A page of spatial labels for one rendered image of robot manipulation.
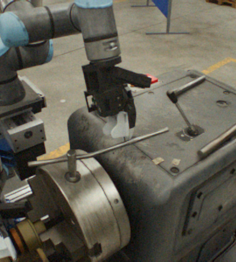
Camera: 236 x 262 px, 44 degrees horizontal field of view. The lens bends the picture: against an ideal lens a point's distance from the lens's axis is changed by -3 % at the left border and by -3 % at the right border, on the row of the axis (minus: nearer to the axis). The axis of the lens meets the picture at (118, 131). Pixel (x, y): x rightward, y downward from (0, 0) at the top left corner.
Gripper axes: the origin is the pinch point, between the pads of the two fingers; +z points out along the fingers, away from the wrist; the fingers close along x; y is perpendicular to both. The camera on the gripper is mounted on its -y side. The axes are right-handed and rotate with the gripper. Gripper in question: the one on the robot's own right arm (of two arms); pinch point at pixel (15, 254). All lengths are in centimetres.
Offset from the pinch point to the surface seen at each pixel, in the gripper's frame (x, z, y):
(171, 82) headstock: 17, -21, -71
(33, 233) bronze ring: 3.2, -0.9, -6.0
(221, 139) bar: 19, 13, -57
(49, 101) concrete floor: -108, -237, -106
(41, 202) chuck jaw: 6.4, -6.2, -11.4
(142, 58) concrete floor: -108, -271, -271
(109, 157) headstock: 14.4, -3.2, -31.5
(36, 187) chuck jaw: 9.7, -8.8, -11.8
